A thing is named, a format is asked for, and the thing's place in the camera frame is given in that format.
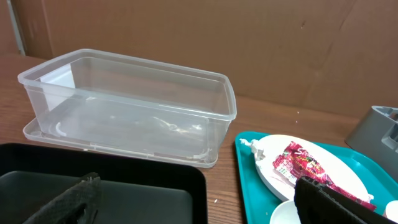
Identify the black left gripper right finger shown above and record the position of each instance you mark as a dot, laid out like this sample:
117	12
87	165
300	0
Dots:
318	204

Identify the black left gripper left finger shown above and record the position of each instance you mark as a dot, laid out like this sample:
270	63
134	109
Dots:
78	203

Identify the white bowl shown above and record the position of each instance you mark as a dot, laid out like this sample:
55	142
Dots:
285	213

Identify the red snack wrapper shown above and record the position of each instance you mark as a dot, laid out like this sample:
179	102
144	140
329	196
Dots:
295	162

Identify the white tissue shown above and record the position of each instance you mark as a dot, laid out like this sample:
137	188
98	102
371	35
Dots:
256	148

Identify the white cup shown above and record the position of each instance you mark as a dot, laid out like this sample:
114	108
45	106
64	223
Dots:
391	211

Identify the grey dishwasher rack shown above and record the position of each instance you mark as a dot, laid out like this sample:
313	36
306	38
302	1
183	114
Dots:
375	136

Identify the white round plate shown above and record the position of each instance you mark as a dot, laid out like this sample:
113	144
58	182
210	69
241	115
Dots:
340	173

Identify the black plastic tray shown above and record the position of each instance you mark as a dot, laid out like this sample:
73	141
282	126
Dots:
132	190

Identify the teal serving tray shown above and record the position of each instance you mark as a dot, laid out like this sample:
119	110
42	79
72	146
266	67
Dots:
260	202

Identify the clear plastic bin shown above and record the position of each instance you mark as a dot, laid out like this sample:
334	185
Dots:
128	106

